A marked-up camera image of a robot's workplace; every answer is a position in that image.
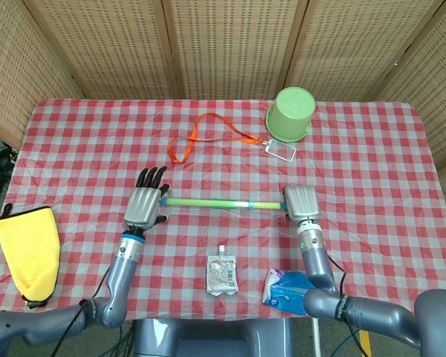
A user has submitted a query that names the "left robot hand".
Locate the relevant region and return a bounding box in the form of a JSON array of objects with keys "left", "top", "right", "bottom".
[{"left": 123, "top": 166, "right": 172, "bottom": 230}]

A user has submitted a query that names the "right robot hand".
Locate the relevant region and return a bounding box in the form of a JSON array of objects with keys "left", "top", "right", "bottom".
[{"left": 282, "top": 184, "right": 323, "bottom": 224}]

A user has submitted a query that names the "green and blue stick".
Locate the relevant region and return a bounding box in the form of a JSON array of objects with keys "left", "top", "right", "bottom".
[{"left": 160, "top": 187, "right": 289, "bottom": 213}]

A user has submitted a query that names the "red white checkered tablecloth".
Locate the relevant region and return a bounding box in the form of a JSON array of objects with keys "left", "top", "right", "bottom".
[{"left": 0, "top": 98, "right": 446, "bottom": 323}]

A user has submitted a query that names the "clear badge holder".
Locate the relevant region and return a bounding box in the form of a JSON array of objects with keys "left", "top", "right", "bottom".
[{"left": 264, "top": 139, "right": 297, "bottom": 163}]

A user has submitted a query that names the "green plastic bucket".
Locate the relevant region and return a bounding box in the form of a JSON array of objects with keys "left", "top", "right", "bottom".
[{"left": 265, "top": 86, "right": 317, "bottom": 144}]

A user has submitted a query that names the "blue tissue pack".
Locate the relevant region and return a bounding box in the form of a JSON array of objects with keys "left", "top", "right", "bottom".
[{"left": 262, "top": 268, "right": 317, "bottom": 317}]

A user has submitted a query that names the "white spouted drink pouch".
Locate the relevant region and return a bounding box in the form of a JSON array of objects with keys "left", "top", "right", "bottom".
[{"left": 206, "top": 245, "right": 239, "bottom": 298}]

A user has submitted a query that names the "yellow cleaning mitt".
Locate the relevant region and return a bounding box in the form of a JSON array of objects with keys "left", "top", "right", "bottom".
[{"left": 0, "top": 203, "right": 62, "bottom": 309}]

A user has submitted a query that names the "white table leg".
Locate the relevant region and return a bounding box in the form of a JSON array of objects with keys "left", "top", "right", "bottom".
[{"left": 311, "top": 318, "right": 320, "bottom": 357}]

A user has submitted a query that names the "grey robot torso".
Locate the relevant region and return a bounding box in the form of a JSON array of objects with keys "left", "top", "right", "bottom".
[{"left": 133, "top": 318, "right": 294, "bottom": 357}]

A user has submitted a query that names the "wicker folding screen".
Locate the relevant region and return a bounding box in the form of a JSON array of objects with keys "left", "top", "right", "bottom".
[{"left": 0, "top": 0, "right": 446, "bottom": 168}]

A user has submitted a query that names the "orange lanyard strap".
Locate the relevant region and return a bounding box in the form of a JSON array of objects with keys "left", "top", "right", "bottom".
[{"left": 167, "top": 112, "right": 271, "bottom": 164}]

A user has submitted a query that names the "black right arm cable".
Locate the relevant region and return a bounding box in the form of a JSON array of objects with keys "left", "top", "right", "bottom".
[{"left": 329, "top": 256, "right": 371, "bottom": 357}]

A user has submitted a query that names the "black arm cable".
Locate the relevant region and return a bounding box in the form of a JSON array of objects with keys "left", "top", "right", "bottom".
[
  {"left": 329, "top": 256, "right": 371, "bottom": 357},
  {"left": 50, "top": 274, "right": 112, "bottom": 357}
]

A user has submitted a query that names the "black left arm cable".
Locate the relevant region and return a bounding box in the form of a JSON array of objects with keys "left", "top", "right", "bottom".
[{"left": 50, "top": 274, "right": 112, "bottom": 357}]

